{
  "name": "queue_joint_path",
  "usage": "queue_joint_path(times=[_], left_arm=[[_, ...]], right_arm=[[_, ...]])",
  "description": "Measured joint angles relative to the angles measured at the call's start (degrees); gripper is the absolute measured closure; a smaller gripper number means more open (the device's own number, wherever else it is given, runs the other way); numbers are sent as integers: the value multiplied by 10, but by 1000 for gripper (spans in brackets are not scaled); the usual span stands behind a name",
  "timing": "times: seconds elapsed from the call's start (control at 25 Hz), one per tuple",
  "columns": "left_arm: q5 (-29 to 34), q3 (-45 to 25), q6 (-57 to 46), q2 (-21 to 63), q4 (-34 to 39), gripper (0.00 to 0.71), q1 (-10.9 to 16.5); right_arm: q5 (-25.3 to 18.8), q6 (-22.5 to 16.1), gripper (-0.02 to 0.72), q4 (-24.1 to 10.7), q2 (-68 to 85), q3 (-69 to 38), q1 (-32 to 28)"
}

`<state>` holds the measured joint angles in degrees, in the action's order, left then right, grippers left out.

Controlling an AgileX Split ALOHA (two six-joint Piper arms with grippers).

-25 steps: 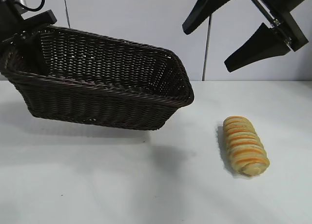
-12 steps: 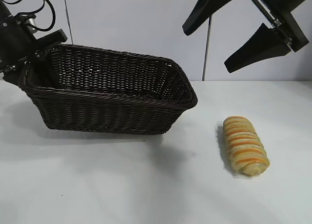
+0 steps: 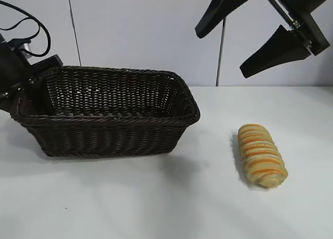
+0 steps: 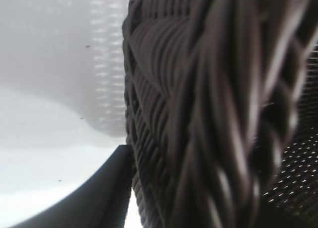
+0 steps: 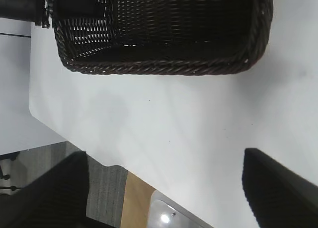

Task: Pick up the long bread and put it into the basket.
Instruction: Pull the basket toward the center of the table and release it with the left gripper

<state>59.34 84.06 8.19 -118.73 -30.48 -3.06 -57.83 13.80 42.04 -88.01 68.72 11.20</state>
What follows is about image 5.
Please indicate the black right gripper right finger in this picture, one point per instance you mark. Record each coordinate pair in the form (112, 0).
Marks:
(280, 193)

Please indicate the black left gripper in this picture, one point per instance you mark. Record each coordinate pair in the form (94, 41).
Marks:
(22, 7)

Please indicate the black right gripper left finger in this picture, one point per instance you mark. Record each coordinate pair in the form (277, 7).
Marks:
(49, 195)

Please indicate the dark brown wicker basket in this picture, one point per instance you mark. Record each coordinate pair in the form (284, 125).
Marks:
(174, 26)

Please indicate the black chair base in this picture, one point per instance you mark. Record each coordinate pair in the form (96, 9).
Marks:
(13, 158)

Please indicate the clear plastic box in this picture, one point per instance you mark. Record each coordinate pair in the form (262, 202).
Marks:
(161, 213)

